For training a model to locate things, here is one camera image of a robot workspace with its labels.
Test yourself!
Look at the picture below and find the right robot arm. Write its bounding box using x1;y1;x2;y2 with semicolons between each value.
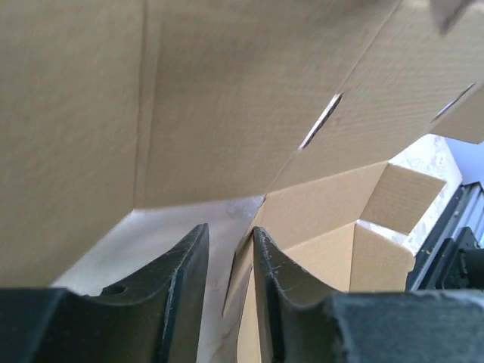
436;227;483;290

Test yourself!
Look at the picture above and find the brown cardboard box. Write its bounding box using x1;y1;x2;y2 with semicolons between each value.
1;1;483;362

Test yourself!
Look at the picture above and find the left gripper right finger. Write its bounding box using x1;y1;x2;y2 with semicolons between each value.
252;227;483;362

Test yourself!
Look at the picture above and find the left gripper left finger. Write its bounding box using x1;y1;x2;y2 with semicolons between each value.
1;224;209;362

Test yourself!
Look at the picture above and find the aluminium frame rail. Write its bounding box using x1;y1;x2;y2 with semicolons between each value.
405;182;483;291

